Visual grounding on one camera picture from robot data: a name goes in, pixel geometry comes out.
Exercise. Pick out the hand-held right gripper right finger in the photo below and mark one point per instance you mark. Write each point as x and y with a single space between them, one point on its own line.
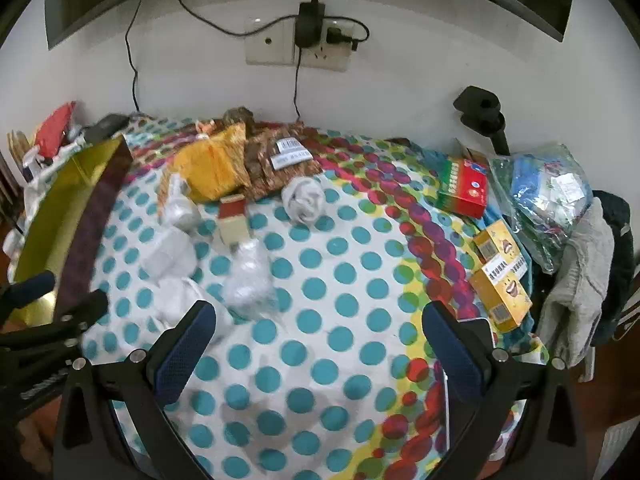
455 355

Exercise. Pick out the red and green box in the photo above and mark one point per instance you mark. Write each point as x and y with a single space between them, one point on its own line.
462 185

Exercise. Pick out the multicoloured sock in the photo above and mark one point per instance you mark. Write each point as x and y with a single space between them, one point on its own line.
237 115

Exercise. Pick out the red bag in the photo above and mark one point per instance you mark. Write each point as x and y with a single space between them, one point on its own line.
55 130

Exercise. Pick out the black set-top device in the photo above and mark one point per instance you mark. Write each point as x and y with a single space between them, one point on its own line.
107 125

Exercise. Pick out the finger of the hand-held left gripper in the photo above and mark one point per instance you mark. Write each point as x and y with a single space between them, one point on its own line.
32 286
75 312

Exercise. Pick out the yellow medicine box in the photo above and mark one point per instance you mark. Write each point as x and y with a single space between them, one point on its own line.
500 295
495 242

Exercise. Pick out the gold tin box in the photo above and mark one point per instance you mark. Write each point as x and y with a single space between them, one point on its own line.
55 220

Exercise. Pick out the black plug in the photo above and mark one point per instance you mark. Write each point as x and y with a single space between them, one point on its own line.
340 37

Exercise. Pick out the white wall socket panel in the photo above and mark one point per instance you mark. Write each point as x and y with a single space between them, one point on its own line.
265 45

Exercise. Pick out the black clamp mount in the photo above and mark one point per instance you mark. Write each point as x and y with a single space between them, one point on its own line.
480 107

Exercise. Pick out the polka dot tablecloth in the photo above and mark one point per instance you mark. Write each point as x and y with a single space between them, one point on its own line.
320 360

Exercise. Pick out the brown snack bag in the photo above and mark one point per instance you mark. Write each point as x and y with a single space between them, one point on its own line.
260 165

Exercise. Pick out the grey towel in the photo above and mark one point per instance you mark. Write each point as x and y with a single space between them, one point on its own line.
580 280

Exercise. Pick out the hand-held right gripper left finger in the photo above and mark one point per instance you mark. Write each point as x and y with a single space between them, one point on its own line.
185 355

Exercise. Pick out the clear plastic bag of packets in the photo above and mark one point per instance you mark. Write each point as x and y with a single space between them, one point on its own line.
545 200

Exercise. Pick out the orange snack bag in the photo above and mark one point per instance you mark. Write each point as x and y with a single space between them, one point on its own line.
215 165

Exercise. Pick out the black power adapter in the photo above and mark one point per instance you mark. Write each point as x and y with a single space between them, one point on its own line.
309 25

